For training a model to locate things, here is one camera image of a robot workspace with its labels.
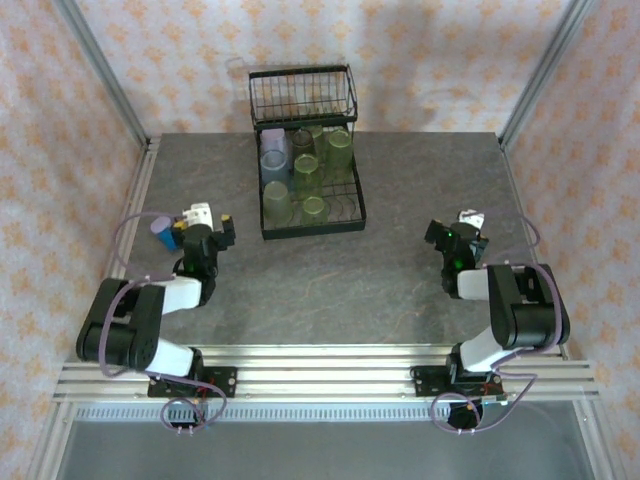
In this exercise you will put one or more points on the pale green frosted cup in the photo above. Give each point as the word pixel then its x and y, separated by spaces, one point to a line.
pixel 277 205

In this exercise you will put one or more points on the blue translucent plastic cup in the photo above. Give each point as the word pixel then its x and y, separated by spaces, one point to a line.
pixel 274 170

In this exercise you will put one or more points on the lilac plastic cup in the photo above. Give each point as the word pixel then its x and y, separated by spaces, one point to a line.
pixel 274 142

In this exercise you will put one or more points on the smoke grey translucent cup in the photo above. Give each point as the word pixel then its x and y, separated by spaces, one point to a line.
pixel 301 145

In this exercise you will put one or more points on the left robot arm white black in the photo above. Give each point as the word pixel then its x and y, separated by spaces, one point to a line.
pixel 125 330

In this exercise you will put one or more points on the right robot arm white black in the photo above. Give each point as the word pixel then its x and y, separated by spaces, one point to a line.
pixel 525 320

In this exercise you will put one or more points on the small blue purple cylinder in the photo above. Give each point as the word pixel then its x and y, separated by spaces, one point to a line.
pixel 162 230

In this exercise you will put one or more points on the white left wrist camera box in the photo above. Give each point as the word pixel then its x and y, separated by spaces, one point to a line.
pixel 197 213

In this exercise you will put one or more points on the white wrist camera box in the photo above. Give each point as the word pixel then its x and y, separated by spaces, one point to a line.
pixel 197 213
pixel 471 218

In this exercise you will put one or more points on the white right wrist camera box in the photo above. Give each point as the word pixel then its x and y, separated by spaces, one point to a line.
pixel 471 218

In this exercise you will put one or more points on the aluminium side rail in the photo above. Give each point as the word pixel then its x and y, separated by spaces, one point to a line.
pixel 136 200
pixel 517 175

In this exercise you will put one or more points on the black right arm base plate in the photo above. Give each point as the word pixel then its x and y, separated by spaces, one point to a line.
pixel 425 380

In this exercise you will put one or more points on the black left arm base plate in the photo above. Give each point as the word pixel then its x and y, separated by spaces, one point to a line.
pixel 225 382

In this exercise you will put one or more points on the aluminium front rail beams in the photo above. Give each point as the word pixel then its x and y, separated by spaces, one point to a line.
pixel 320 372

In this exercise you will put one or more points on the aluminium corner post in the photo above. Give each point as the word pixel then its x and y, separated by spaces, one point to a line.
pixel 104 70
pixel 545 70

